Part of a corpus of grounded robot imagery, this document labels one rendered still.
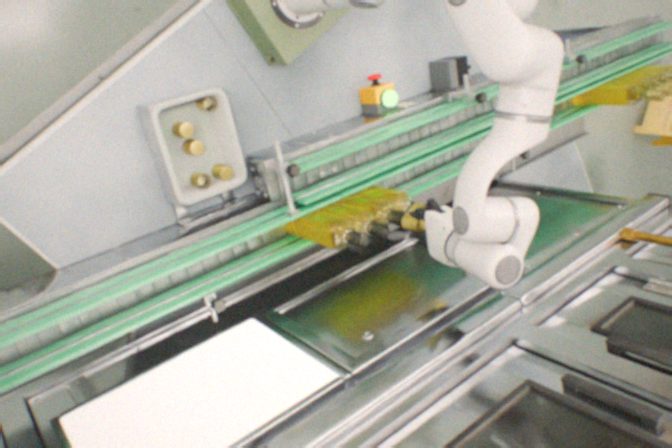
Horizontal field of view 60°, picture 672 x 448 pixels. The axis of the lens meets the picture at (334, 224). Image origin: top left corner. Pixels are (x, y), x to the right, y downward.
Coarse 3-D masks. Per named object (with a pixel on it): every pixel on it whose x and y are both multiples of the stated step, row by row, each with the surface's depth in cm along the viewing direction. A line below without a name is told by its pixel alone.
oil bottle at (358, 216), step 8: (320, 208) 133; (328, 208) 132; (336, 208) 131; (344, 208) 130; (352, 208) 129; (360, 208) 128; (344, 216) 126; (352, 216) 124; (360, 216) 124; (368, 216) 124; (360, 224) 123; (360, 232) 123
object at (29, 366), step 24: (552, 120) 186; (456, 168) 159; (408, 192) 149; (288, 240) 134; (240, 264) 128; (264, 264) 125; (192, 288) 121; (216, 288) 119; (144, 312) 115; (168, 312) 114; (72, 336) 111; (96, 336) 109; (24, 360) 105; (48, 360) 104; (0, 384) 99
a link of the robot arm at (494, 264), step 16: (528, 208) 93; (528, 224) 92; (512, 240) 93; (528, 240) 94; (464, 256) 99; (480, 256) 95; (496, 256) 93; (512, 256) 93; (480, 272) 95; (496, 272) 93; (512, 272) 94; (496, 288) 95
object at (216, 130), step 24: (192, 96) 121; (216, 96) 126; (168, 120) 126; (192, 120) 130; (216, 120) 131; (168, 144) 127; (216, 144) 134; (168, 168) 121; (192, 168) 132; (240, 168) 132; (192, 192) 129; (216, 192) 129
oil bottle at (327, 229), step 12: (312, 216) 128; (324, 216) 127; (336, 216) 125; (288, 228) 136; (300, 228) 131; (312, 228) 126; (324, 228) 122; (336, 228) 120; (348, 228) 121; (312, 240) 128; (324, 240) 124; (336, 240) 121
